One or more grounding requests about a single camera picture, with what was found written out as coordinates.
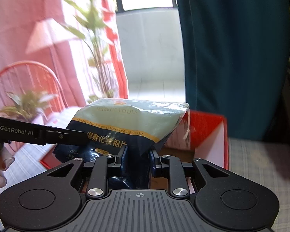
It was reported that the teal curtain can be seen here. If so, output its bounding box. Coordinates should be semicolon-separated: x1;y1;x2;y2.
177;0;290;140

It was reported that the cotton pad package bag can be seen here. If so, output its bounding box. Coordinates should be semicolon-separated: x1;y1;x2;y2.
53;98;189;189

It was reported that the blue plaid bed sheet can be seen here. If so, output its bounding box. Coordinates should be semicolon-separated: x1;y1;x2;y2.
0;106;290;232

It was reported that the red strawberry cardboard box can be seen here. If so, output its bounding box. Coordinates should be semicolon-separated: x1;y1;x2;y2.
39;109;231;194

